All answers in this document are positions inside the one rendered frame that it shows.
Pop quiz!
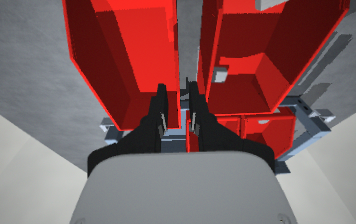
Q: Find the small grey block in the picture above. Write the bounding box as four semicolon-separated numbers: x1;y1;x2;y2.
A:
211;67;228;83

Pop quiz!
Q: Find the white block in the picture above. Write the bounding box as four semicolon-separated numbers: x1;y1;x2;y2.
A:
255;0;288;11

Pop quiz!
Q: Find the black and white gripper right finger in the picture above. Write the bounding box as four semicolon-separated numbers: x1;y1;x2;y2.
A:
189;82;275;174

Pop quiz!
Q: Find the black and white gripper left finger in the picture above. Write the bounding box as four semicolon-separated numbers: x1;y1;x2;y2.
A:
87;83;169;179

